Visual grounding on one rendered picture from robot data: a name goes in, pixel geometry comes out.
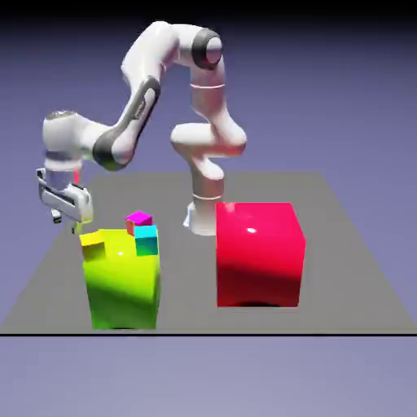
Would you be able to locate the large lime green box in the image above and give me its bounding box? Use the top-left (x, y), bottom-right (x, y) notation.
top-left (81, 227), bottom-right (162, 331)

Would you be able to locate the small cyan cube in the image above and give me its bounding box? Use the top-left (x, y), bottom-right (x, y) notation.
top-left (134, 224), bottom-right (160, 257)

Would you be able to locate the small yellow cube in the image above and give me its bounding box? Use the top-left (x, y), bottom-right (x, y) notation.
top-left (78, 230), bottom-right (108, 262)

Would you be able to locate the small magenta cube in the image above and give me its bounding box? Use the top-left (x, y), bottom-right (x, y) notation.
top-left (125, 210), bottom-right (153, 237)

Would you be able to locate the large red box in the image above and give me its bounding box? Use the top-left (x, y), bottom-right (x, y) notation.
top-left (215, 201), bottom-right (307, 309)

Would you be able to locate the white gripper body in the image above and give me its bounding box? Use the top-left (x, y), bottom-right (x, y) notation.
top-left (37, 181), bottom-right (94, 225)

